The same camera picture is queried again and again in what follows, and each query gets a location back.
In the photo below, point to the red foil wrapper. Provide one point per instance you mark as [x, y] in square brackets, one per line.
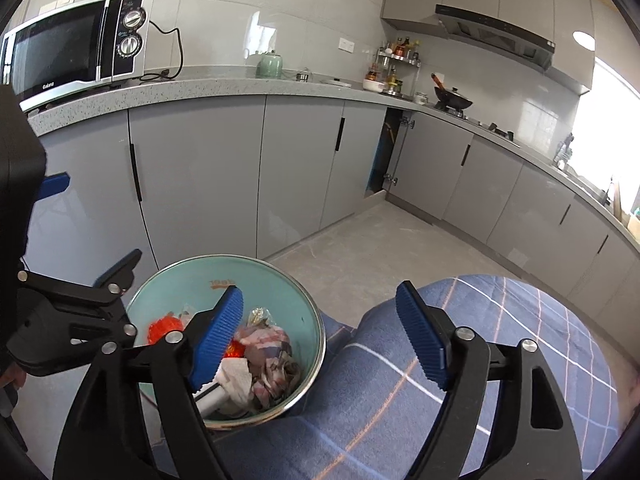
[165, 329]

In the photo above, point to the black sink faucet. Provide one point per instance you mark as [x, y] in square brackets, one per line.
[610, 192]

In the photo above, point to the mint green waste bin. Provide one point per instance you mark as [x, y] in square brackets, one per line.
[270, 280]

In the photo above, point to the pink grey plaid bag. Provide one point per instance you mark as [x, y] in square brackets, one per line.
[270, 360]

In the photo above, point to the grey lower cabinets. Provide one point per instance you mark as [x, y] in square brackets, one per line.
[200, 170]

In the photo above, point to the gold foil wrapper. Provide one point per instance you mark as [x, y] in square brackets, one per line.
[261, 317]

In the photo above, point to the small white jar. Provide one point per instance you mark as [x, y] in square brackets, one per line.
[420, 98]

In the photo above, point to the tall blue canister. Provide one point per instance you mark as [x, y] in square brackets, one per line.
[379, 160]

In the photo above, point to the bright window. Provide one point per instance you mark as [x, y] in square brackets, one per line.
[610, 125]

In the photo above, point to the silver black microwave oven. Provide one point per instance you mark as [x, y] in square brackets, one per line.
[55, 55]

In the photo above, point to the black range hood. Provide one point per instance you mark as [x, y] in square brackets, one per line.
[495, 32]

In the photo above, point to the black gas stove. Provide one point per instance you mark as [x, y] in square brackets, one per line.
[480, 122]

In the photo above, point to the white wall outlet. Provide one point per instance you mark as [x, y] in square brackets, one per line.
[57, 4]
[346, 44]

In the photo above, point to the knife holder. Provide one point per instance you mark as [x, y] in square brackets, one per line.
[564, 155]

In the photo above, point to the white tissue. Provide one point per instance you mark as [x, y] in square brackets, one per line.
[237, 380]

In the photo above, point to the black wok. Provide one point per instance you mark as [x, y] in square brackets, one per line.
[455, 100]

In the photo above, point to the blue plaid tablecloth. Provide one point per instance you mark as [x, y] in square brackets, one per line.
[380, 410]

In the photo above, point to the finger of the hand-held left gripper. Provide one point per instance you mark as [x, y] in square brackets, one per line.
[60, 325]
[56, 184]

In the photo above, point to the white bowl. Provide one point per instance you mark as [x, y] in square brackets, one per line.
[373, 86]

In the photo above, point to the metal spice rack with bottles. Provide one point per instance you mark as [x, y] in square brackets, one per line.
[395, 67]

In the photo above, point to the person's left hand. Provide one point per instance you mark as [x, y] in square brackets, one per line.
[14, 377]

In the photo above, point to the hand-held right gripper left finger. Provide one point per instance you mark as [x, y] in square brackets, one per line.
[220, 340]

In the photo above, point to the white pot lid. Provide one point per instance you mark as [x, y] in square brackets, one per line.
[335, 81]

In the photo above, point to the small metal cup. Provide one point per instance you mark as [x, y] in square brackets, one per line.
[302, 77]

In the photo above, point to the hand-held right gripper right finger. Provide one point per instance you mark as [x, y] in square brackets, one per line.
[422, 340]

